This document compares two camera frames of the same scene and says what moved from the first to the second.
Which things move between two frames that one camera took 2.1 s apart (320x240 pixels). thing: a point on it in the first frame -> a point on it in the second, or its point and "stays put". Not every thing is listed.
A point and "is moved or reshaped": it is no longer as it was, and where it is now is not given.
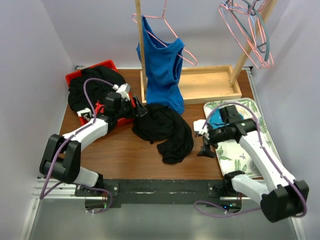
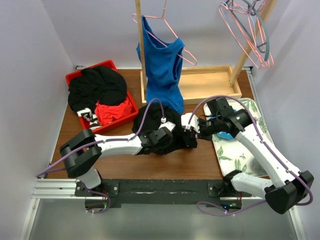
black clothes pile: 96,90 stays put
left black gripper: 140,111 -> 160,151
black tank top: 161,123 is moved or reshaped
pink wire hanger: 163,17 stays put
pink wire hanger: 246,26 stays put
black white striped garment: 86,113 stays put
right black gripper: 205,149 -> 201,135
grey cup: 255,168 stays put
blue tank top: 163,64 stays put
